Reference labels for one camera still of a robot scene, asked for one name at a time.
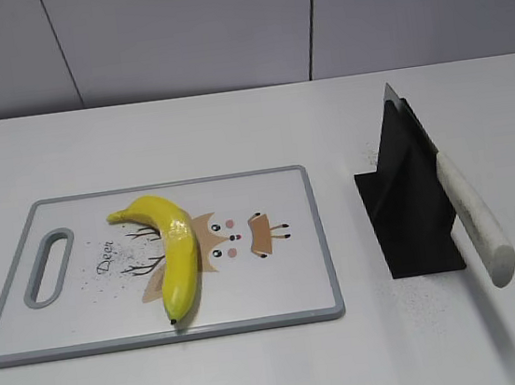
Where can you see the yellow plastic banana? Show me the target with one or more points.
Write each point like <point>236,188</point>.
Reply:
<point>180,277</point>

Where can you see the black knife stand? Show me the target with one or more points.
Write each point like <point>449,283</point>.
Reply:
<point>411,214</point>

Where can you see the grey rimmed deer cutting board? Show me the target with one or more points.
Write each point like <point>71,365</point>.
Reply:
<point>78,285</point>

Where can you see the white handled kitchen knife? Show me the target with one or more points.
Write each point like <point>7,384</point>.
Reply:
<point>495,250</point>

